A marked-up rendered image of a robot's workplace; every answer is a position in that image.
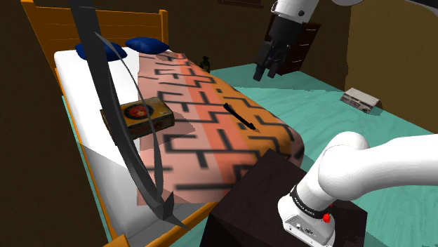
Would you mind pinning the dark brown chest of drawers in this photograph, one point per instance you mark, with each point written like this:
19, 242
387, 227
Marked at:
308, 44

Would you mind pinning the small dark bottle shape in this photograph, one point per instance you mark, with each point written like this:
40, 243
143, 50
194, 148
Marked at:
205, 65

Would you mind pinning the orange wooden bed white mattress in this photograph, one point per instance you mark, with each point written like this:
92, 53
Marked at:
79, 85

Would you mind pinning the blue pillow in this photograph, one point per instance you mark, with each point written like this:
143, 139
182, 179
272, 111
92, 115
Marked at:
85, 51
146, 45

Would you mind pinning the white flat box with keys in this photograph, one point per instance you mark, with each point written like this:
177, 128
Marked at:
360, 99

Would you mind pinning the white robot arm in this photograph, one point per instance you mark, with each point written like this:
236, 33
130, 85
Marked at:
356, 171

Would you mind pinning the dark grey curved bow shape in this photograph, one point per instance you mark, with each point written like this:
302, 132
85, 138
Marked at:
91, 51

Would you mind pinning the yellow flat box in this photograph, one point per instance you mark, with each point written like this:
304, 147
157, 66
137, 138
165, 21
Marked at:
150, 114

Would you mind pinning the dark robot stand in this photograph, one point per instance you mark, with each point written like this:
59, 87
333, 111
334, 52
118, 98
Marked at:
253, 202

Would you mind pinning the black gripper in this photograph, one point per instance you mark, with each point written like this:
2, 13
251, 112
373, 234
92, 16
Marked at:
283, 33

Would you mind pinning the black pen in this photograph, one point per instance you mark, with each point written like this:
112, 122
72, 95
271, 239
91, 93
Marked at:
239, 117

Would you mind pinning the orange blanket with black lines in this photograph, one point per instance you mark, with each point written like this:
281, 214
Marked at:
202, 113

